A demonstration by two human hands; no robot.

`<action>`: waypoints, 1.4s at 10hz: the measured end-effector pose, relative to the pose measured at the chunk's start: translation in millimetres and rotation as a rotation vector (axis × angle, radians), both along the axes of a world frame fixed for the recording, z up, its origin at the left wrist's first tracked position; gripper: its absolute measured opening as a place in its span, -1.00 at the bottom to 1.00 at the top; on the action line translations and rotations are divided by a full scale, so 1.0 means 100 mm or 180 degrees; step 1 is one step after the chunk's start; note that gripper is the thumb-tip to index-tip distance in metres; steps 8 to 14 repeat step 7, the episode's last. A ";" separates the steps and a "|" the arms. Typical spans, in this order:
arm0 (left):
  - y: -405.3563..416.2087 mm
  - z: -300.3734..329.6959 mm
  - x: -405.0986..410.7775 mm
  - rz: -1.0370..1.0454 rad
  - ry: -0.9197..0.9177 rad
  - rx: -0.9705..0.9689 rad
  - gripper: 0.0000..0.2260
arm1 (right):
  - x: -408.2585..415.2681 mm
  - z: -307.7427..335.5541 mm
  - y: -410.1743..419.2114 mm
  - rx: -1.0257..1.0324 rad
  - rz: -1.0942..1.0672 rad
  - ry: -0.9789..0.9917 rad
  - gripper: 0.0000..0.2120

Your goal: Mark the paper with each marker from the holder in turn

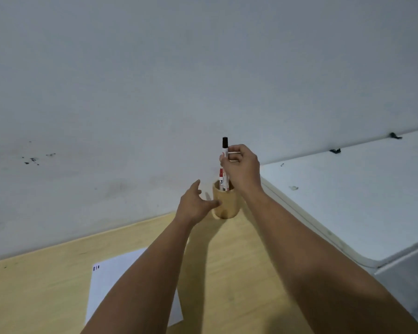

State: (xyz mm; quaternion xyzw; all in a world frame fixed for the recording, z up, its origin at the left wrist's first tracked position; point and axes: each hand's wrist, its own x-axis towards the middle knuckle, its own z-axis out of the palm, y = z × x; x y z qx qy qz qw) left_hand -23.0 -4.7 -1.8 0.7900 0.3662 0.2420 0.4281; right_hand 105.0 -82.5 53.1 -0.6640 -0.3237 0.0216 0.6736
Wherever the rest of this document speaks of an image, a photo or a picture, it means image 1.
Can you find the person's right hand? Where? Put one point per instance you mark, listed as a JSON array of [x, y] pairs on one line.
[[244, 172]]

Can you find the person's left thumb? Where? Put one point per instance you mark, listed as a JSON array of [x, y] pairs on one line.
[[211, 204]]

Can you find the white folding table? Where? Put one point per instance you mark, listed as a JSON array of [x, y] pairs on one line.
[[355, 194]]

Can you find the white marker with black cap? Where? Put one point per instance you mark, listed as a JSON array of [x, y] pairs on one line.
[[225, 144]]

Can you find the person's right forearm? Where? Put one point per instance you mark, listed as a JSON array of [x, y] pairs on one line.
[[317, 267]]

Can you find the person's left forearm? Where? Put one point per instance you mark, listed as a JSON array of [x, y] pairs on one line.
[[149, 274]]

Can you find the wooden pen holder cup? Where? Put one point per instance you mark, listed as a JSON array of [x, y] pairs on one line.
[[226, 205]]

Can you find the black clip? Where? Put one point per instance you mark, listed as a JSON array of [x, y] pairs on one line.
[[335, 151], [395, 136]]

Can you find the white paper sheet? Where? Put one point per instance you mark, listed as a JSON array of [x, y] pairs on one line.
[[104, 285]]

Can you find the person's left hand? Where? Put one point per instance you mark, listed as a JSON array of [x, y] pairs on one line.
[[192, 208]]

